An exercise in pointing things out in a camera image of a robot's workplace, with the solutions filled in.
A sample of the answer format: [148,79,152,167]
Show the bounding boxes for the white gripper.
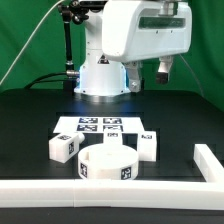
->
[102,0,192,91]

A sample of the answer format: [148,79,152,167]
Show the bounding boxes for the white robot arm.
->
[74,0,192,102]

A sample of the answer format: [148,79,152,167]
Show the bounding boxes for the white paper marker sheet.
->
[54,116,144,134]

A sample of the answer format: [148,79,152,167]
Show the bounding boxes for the white L-shaped fence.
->
[0,144,224,210]

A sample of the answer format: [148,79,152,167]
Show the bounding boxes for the grey cable right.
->
[179,53,205,98]

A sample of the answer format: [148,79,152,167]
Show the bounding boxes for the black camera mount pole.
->
[58,0,88,89]

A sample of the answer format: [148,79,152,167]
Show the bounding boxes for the black cables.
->
[23,72,80,90]

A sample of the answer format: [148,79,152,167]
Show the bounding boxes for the white cable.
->
[0,0,64,87]

